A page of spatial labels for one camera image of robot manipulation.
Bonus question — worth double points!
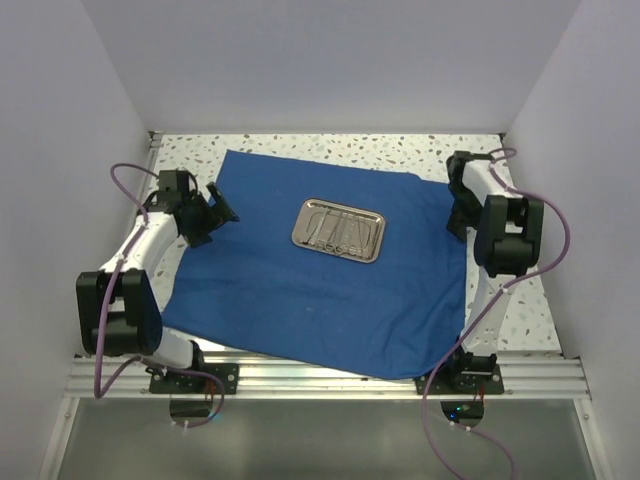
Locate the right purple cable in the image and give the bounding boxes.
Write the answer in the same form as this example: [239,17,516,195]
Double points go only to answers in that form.
[420,146,572,480]

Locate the purple cable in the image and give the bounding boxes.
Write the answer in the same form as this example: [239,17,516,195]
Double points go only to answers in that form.
[420,146,572,480]
[92,162,224,429]

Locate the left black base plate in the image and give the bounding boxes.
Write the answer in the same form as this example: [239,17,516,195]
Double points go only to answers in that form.
[145,363,240,395]

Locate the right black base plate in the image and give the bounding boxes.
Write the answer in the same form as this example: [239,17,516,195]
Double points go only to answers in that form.
[428,365,505,396]

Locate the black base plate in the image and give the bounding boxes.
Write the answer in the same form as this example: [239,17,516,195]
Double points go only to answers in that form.
[145,363,240,395]
[428,365,505,396]

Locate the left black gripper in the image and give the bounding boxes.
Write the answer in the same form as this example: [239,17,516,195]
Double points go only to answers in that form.
[182,183,238,248]

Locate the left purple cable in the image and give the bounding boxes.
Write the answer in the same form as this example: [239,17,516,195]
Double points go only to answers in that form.
[92,162,224,429]

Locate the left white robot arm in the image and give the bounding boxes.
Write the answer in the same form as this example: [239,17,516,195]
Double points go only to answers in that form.
[76,170,239,393]

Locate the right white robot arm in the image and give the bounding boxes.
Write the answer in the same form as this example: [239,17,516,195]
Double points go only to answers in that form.
[440,151,544,394]

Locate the blue surgical cloth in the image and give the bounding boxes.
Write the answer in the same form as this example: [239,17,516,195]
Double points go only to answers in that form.
[162,151,467,379]

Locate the aluminium mounting rail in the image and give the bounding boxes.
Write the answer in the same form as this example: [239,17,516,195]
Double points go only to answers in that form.
[64,349,591,400]

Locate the steel instrument tray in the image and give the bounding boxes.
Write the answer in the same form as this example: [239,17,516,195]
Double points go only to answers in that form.
[291,198,386,264]

